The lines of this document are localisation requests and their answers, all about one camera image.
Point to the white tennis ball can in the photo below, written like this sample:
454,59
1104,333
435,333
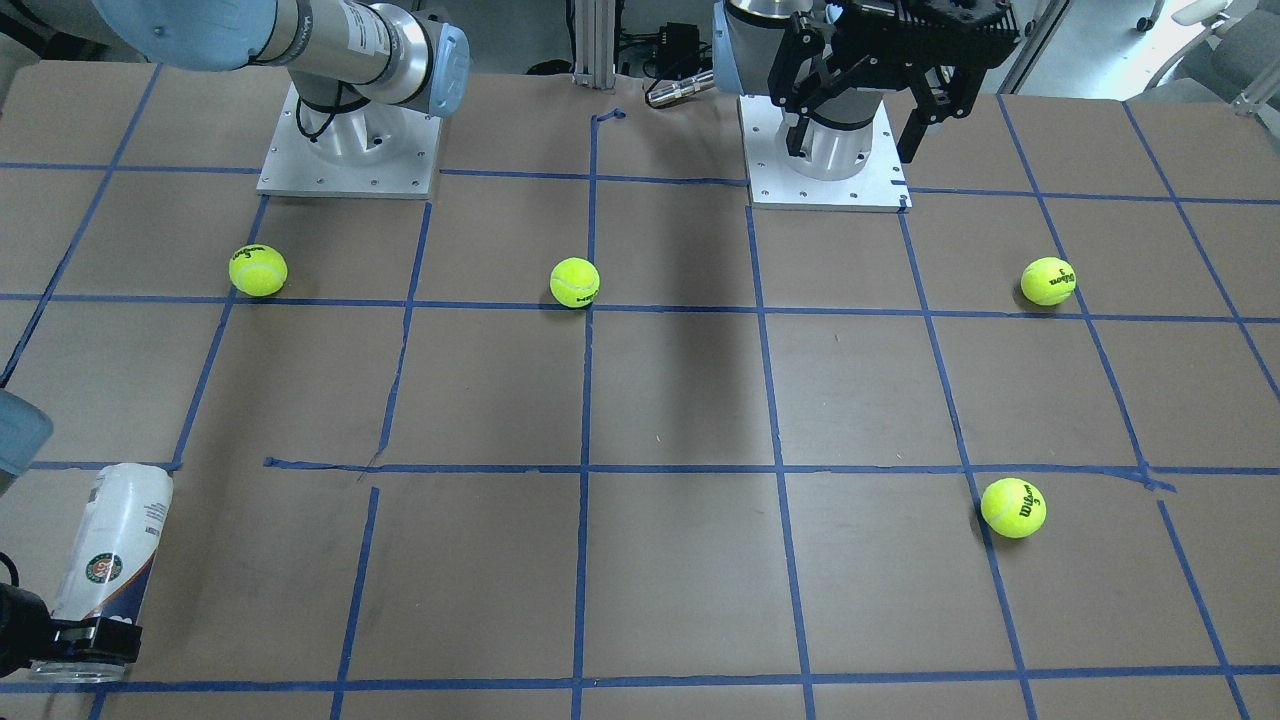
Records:
111,560

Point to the tennis ball near finger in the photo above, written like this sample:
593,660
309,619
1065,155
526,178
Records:
1048,282

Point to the tennis ball table middle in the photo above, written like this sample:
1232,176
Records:
574,282

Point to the tennis ball near base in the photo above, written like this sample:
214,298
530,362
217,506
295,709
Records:
257,270

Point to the Wilson tennis ball far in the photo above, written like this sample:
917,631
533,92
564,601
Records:
1013,508

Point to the aluminium frame post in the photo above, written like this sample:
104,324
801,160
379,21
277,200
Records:
594,33

